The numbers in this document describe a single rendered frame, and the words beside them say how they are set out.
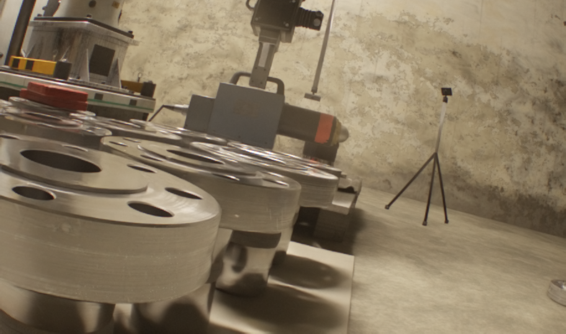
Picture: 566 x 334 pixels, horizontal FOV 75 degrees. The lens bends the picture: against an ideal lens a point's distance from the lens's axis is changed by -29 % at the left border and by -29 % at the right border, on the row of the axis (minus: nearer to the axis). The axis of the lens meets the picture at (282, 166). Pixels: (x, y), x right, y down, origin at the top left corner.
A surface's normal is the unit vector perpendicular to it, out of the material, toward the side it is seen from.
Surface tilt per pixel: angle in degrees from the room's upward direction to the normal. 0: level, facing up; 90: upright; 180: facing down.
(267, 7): 90
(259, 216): 90
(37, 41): 90
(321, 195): 90
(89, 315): 102
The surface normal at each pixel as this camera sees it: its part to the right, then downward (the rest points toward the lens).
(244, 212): 0.59, 0.20
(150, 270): 0.80, 0.23
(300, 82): -0.18, 0.03
